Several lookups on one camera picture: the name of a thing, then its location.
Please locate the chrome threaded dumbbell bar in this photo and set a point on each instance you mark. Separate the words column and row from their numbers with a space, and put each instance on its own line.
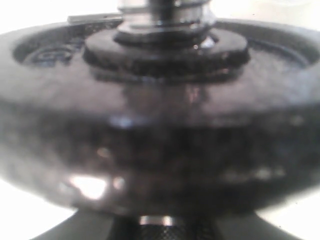
column 160, row 20

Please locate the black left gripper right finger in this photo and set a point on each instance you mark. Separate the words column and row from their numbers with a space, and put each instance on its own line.
column 248, row 226

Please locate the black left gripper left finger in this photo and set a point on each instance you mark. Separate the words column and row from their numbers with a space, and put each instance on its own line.
column 92, row 226

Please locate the black weight plate tray side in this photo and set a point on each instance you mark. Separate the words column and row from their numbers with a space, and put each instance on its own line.
column 227, row 122

